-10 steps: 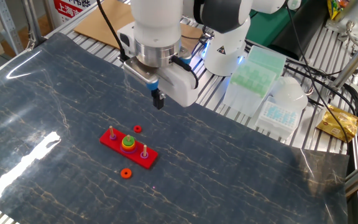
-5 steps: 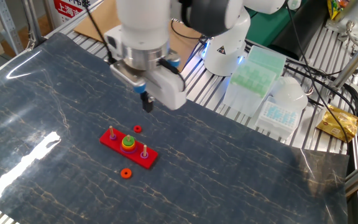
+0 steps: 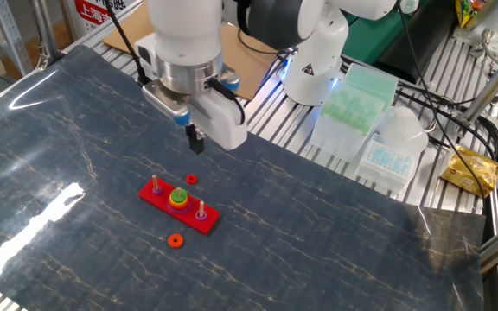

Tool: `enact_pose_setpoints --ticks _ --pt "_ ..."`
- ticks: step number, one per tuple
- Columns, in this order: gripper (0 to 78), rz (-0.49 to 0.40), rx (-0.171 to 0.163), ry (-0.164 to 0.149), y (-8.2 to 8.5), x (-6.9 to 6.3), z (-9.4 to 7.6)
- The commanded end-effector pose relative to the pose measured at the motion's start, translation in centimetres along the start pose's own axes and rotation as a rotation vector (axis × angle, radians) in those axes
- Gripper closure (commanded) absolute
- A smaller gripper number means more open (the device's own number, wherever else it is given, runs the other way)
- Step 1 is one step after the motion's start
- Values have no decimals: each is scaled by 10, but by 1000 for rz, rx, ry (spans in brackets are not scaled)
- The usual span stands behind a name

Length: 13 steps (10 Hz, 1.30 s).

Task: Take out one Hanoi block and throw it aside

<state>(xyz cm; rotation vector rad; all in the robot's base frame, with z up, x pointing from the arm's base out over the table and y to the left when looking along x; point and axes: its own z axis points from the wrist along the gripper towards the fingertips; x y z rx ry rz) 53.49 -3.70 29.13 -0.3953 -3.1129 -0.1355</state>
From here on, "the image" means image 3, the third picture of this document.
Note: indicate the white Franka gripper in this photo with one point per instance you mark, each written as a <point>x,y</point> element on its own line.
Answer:
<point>223,125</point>

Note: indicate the silver second robot arm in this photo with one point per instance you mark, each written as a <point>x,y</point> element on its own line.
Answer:
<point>497,21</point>

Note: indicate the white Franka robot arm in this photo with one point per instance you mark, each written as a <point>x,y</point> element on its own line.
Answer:
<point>188,30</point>

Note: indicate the red Hanoi base board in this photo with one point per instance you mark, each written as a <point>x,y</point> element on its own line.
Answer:
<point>188,219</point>

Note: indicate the brown cardboard sheet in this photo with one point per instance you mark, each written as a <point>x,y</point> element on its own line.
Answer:
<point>249,60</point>

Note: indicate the green pipette tip box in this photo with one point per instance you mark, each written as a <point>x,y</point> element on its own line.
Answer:
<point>348,112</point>

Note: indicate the red white printed sign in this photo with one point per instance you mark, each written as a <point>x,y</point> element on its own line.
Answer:
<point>95,13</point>

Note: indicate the dark blue marble mat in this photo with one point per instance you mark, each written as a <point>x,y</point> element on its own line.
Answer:
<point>318,237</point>

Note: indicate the clear tube rack box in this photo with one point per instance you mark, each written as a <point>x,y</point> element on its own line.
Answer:
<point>385,166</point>

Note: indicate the green board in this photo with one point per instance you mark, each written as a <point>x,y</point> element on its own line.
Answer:
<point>368,39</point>

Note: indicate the grey perforated shelf upright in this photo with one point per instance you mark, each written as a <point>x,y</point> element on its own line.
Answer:
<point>13,34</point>

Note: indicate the white translucent dome lid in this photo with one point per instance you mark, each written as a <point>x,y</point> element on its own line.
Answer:
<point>404,127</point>

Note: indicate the black foam sheet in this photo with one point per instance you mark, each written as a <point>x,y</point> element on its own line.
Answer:
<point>422,39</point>

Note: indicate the gold snack packet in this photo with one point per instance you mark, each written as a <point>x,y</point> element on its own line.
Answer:
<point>469,170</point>

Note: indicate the yellow colourful snack packet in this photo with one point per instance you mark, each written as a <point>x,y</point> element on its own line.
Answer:
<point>467,10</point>

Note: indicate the silver wrist mount plate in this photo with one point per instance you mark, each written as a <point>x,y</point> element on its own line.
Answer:
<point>162,99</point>

